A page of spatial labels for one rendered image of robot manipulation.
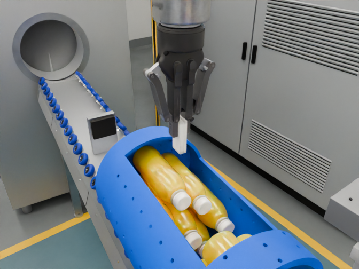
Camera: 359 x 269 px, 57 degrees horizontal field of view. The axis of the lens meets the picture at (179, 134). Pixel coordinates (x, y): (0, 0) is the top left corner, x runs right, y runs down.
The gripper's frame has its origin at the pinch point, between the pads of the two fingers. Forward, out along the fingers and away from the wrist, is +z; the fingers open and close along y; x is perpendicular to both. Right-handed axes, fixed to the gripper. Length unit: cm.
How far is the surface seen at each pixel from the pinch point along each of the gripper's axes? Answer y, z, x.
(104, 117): -2, 25, -60
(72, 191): 5, 108, -128
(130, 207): 10.2, 15.5, -2.0
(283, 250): -5.4, 10.0, 23.9
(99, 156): 2, 40, -58
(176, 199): 0.5, 16.0, 0.0
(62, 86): -1, 39, -132
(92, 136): 3, 31, -60
